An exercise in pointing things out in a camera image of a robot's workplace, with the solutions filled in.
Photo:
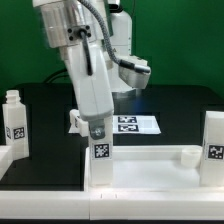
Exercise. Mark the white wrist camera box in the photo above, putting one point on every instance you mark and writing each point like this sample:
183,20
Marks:
134,71

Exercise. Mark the paper sheet with markers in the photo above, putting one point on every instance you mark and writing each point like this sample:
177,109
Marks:
127,124

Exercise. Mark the white front fence bar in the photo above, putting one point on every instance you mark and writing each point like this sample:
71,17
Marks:
112,205

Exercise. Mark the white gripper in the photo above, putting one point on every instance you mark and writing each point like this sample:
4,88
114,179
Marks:
92,92

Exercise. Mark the white desk top tray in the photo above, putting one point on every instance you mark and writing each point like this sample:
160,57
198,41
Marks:
153,168

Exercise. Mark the white left fence block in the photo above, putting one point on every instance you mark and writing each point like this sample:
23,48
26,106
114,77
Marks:
6,159

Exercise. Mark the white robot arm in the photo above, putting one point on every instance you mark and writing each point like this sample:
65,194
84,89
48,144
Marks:
78,29

